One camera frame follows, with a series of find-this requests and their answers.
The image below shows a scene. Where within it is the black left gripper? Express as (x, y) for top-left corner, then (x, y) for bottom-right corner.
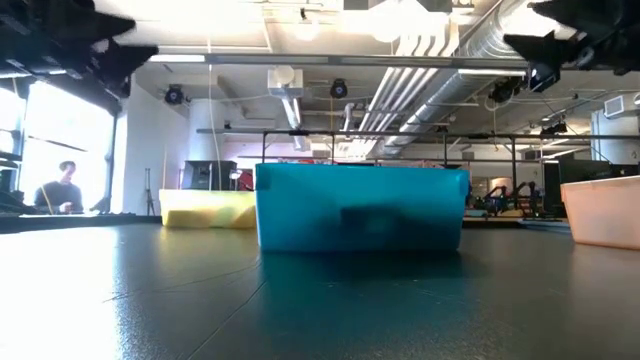
(0, 0), (159, 99)

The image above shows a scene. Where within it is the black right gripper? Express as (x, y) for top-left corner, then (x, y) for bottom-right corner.
(503, 0), (640, 76)

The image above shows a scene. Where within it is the orange plastic bin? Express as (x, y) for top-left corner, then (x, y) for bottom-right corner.
(559, 174), (640, 251)

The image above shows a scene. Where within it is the blue plastic bin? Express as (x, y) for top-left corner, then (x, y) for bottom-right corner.
(254, 162), (471, 253)

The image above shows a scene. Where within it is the bright window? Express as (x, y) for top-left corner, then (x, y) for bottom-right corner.
(0, 79), (116, 216)

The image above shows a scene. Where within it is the black monitor screen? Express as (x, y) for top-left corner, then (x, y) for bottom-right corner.
(542, 158), (640, 219)

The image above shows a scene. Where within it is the black tripod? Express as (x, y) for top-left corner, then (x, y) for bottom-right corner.
(143, 168), (156, 216)

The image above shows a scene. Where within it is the person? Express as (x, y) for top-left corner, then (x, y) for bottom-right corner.
(33, 159), (85, 215)

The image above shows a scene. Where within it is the black equipment case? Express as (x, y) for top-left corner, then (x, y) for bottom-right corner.
(180, 159), (239, 191)

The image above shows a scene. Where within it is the white ceiling device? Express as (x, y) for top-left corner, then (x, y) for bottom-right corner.
(267, 65), (305, 99)

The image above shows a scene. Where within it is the yellow plastic bin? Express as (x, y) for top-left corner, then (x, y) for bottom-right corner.
(158, 188), (259, 230)

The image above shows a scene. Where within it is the black table mat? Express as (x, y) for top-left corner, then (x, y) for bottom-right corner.
(0, 222), (640, 360)

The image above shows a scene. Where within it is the white wall vent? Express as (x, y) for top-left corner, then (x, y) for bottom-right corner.
(602, 93), (640, 120)

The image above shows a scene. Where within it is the silver ventilation duct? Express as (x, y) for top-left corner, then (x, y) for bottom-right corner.
(379, 0), (531, 159)

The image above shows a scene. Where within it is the silver overhead frame bar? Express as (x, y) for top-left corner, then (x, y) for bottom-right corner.
(148, 52), (531, 70)

